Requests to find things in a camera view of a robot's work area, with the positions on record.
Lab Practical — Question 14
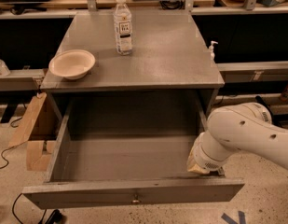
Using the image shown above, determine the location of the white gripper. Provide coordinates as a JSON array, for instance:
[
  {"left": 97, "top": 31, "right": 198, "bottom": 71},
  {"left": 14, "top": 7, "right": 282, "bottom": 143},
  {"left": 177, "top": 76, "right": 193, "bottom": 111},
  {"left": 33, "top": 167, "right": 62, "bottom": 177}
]
[{"left": 186, "top": 131, "right": 236, "bottom": 175}]

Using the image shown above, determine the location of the grey top drawer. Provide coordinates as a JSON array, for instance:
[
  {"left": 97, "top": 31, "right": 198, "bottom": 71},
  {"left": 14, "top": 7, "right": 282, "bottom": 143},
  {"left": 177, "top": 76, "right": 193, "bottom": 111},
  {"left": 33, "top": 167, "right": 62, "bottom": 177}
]
[{"left": 23, "top": 98, "right": 244, "bottom": 209}]

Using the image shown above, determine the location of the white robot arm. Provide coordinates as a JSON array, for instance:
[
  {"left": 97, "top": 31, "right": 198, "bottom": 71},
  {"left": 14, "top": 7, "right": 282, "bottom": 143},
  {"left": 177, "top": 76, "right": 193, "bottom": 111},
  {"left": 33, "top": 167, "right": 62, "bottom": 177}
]
[{"left": 186, "top": 103, "right": 288, "bottom": 174}]

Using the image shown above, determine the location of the grey drawer cabinet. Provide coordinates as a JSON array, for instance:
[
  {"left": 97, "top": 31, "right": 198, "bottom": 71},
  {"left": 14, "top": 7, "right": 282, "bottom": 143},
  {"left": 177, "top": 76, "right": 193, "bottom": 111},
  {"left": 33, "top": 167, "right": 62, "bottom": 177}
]
[{"left": 41, "top": 9, "right": 224, "bottom": 139}]

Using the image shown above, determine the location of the small pump dispenser bottle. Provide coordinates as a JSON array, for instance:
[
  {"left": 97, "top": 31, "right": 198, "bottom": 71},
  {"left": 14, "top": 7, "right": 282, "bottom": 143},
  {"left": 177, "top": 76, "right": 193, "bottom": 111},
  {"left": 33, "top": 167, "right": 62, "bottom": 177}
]
[{"left": 209, "top": 41, "right": 218, "bottom": 61}]

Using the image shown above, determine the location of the notched wooden block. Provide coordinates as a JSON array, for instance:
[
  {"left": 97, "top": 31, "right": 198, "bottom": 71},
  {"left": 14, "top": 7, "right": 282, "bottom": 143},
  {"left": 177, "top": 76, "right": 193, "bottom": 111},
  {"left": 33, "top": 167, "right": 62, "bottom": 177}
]
[{"left": 26, "top": 140, "right": 56, "bottom": 172}]

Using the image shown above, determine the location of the white paper bowl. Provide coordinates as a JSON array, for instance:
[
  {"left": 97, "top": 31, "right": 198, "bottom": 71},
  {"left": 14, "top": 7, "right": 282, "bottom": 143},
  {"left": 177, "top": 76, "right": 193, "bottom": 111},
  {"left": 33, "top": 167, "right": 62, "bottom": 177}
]
[{"left": 48, "top": 49, "right": 96, "bottom": 80}]

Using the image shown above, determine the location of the clear plastic water bottle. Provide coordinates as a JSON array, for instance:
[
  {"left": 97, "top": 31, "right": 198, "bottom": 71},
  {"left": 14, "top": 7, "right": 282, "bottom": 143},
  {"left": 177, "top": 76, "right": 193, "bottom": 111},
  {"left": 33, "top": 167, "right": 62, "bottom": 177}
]
[{"left": 114, "top": 0, "right": 132, "bottom": 55}]

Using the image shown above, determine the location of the black floor cable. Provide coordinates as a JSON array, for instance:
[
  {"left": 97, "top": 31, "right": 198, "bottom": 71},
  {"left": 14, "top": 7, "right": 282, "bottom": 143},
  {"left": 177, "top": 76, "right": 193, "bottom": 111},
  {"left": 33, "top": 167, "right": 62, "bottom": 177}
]
[{"left": 11, "top": 192, "right": 67, "bottom": 224}]

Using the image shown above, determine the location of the black cable coil on desk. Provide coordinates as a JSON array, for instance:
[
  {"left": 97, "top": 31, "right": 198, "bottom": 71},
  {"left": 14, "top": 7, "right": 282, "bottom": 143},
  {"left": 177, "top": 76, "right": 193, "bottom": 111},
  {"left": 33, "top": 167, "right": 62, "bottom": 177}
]
[{"left": 158, "top": 0, "right": 185, "bottom": 11}]

